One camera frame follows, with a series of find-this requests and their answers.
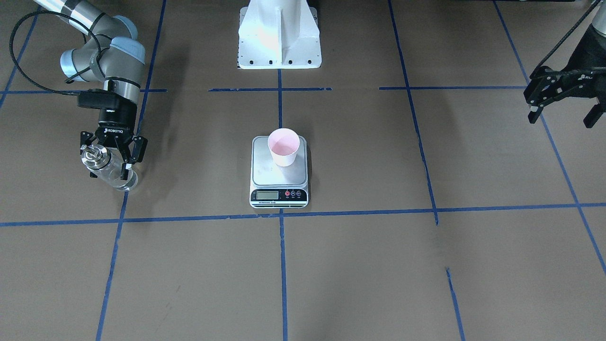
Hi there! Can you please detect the pink paper cup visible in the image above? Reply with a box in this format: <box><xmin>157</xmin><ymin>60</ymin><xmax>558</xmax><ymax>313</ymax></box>
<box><xmin>267</xmin><ymin>128</ymin><xmax>301</xmax><ymax>168</ymax></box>

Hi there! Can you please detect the digital kitchen scale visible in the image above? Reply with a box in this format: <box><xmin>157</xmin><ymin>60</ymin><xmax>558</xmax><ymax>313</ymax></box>
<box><xmin>249</xmin><ymin>136</ymin><xmax>310</xmax><ymax>209</ymax></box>

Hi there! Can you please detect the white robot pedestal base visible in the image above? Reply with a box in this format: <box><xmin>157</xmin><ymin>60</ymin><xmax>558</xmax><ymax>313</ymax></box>
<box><xmin>237</xmin><ymin>0</ymin><xmax>322</xmax><ymax>70</ymax></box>

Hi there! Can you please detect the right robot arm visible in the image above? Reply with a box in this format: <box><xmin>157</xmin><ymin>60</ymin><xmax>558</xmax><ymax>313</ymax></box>
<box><xmin>37</xmin><ymin>0</ymin><xmax>147</xmax><ymax>191</ymax></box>

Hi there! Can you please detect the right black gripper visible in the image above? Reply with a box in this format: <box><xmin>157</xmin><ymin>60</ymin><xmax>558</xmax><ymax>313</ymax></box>
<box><xmin>80</xmin><ymin>107</ymin><xmax>149</xmax><ymax>180</ymax></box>

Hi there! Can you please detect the glass sauce bottle metal cap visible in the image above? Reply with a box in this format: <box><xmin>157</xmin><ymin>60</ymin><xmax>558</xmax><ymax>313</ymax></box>
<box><xmin>80</xmin><ymin>144</ymin><xmax>138</xmax><ymax>192</ymax></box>

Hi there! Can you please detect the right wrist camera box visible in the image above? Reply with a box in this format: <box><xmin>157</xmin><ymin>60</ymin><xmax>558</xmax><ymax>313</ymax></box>
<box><xmin>77</xmin><ymin>89</ymin><xmax>121</xmax><ymax>110</ymax></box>

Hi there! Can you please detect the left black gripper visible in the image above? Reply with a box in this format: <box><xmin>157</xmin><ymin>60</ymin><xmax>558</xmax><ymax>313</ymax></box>
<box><xmin>524</xmin><ymin>47</ymin><xmax>606</xmax><ymax>129</ymax></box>

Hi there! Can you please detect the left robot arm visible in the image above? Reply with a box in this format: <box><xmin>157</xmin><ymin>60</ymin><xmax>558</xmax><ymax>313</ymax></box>
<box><xmin>524</xmin><ymin>0</ymin><xmax>606</xmax><ymax>129</ymax></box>

